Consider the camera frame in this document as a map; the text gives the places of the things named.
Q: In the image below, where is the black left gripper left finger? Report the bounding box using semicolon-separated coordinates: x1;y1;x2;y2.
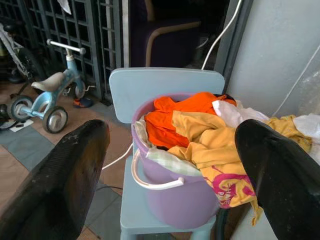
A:
0;119;111;240

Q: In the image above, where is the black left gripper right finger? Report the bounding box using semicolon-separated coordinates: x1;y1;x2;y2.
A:
234;118;320;240

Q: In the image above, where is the yellow garment with blue stitching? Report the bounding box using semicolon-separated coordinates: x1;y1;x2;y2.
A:
265;114;313;154

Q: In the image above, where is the white garment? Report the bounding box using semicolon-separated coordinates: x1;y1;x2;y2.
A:
292;112;320;141

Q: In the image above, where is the white paper sheet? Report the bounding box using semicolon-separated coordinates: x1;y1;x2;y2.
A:
9;119;34;133

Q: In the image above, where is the yellow shirt with pink print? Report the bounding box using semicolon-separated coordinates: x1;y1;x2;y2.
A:
166;110;264;227

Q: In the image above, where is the blue and orange shoe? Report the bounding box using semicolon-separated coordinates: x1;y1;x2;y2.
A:
72;97;95;109

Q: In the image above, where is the light blue child tricycle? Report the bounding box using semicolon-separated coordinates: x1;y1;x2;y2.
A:
6;38;96;135

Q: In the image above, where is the light blue child chair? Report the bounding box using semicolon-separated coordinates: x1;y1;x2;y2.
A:
108;67;226;240

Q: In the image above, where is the purple plastic bucket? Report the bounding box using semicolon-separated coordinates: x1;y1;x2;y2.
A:
130;92;222;230

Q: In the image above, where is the green checked cloth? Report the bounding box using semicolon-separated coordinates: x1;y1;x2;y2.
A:
134;115;203;177

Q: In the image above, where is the orange garment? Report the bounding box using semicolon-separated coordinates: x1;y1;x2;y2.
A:
144;91;237;150

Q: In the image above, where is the black bicycle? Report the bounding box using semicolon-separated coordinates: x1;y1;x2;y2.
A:
0;23;46;85

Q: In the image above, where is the dark metal lattice gate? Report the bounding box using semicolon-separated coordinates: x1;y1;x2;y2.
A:
0;0;126;107

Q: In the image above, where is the white hanging cloth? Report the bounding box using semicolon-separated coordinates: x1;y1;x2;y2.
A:
56;0;73;15

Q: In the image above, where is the dark armchair with wooden armrest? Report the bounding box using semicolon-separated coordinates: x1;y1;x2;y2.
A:
129;0;202;68

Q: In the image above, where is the black cable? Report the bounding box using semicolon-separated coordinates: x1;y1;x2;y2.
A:
95;184;124;193

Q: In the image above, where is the white bucket handle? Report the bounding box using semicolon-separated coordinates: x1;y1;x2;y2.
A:
131;149;185;191

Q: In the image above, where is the white cable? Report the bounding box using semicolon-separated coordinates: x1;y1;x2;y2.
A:
201;0;243;71

